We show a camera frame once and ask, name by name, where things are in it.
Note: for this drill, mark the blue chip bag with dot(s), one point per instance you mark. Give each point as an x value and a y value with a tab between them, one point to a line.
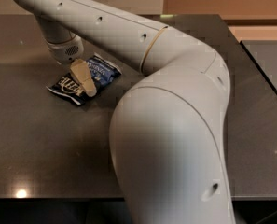
102	72

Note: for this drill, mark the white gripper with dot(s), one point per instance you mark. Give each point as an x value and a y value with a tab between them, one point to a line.
67	52

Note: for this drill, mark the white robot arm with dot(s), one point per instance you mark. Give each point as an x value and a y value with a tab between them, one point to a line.
166	133

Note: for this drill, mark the grey side counter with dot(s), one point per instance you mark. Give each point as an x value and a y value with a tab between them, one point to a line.
264	55

